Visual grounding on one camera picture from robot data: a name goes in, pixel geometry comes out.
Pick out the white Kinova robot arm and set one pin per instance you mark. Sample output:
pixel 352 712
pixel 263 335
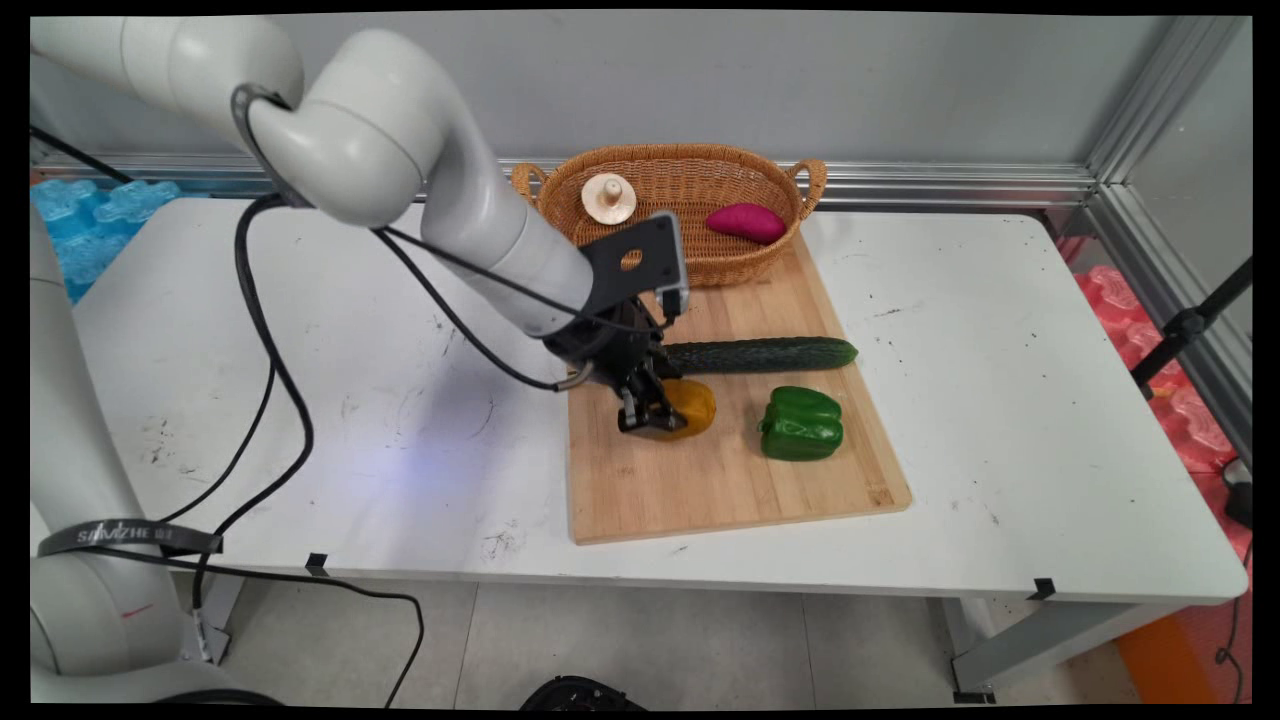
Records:
pixel 380 130

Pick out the aluminium side frame rail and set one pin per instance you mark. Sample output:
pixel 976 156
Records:
pixel 1170 290

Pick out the wooden cutting board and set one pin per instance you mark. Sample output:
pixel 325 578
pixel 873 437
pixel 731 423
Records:
pixel 720 490

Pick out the black round object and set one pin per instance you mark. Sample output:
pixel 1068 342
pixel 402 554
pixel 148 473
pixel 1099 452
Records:
pixel 580 695

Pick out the pink foam packing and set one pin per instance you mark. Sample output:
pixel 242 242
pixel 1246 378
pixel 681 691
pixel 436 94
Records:
pixel 1185 420

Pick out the beige mushroom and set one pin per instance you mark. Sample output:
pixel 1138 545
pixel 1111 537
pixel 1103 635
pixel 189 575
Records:
pixel 608 198

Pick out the black power adapter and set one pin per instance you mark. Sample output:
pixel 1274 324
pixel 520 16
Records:
pixel 1240 500

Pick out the horizontal aluminium frame rail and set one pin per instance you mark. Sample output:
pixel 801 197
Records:
pixel 950 183

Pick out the woven wicker basket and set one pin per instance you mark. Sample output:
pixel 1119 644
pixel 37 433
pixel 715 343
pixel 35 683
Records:
pixel 690 180

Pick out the green bell pepper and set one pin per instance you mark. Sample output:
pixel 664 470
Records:
pixel 800 425

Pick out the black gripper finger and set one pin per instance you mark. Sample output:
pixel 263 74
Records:
pixel 634 412
pixel 668 408

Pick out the black tripod stand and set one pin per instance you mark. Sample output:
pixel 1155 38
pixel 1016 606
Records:
pixel 1185 325

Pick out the purple sweet potato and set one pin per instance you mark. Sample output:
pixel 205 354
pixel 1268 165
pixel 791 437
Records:
pixel 748 222

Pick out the long dark green cucumber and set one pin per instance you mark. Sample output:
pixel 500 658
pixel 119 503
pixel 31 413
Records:
pixel 770 355

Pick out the yellow orange potato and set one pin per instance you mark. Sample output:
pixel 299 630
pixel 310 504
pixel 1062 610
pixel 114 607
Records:
pixel 698 408

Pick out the grey table leg bracket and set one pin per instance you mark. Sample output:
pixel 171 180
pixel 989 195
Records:
pixel 215 625

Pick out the slanted aluminium frame post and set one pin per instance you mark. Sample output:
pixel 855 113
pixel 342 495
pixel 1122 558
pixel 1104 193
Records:
pixel 1165 100

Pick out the grey table leg frame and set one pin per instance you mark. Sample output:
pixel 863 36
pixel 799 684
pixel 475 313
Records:
pixel 1040 640

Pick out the black table edge clip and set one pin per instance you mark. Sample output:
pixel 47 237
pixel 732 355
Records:
pixel 1043 589
pixel 316 565

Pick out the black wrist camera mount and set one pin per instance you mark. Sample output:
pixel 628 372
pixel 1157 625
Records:
pixel 650 255

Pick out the blue foam packing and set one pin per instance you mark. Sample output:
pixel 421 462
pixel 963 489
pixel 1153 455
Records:
pixel 90 225

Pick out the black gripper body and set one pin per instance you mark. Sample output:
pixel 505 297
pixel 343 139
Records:
pixel 615 345

